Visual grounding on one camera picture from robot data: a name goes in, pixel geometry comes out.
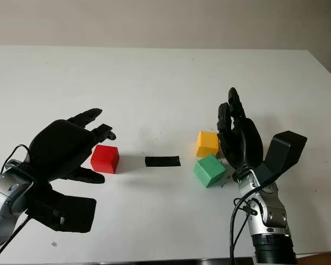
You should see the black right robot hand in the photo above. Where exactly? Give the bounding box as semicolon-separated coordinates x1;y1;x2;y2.
216;87;264;182

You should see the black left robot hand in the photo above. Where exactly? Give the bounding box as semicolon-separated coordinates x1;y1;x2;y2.
27;108;117;184

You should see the yellow cube block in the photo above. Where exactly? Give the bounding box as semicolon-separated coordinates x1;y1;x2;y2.
196;131;221;157

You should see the green cube block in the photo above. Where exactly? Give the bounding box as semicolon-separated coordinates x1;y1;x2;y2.
193;153;227;188

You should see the red cube block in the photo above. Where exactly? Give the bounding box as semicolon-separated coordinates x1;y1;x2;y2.
90;145;120;174

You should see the black tape strip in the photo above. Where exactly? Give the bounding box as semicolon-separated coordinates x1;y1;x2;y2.
145;156;181;168

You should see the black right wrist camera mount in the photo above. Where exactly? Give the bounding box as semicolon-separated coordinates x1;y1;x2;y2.
255;131;308;183

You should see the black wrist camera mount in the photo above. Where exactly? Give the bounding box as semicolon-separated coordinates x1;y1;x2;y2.
255;131;308;183
27;181;97;234

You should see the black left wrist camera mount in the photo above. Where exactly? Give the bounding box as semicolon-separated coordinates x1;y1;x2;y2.
27;181;97;234

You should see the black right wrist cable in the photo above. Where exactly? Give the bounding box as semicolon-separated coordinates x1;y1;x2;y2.
229;176;279;265

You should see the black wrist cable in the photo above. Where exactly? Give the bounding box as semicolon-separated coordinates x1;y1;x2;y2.
229;176;279;265
0;144;31;265

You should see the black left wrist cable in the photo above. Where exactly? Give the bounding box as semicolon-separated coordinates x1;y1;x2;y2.
0;144;31;265

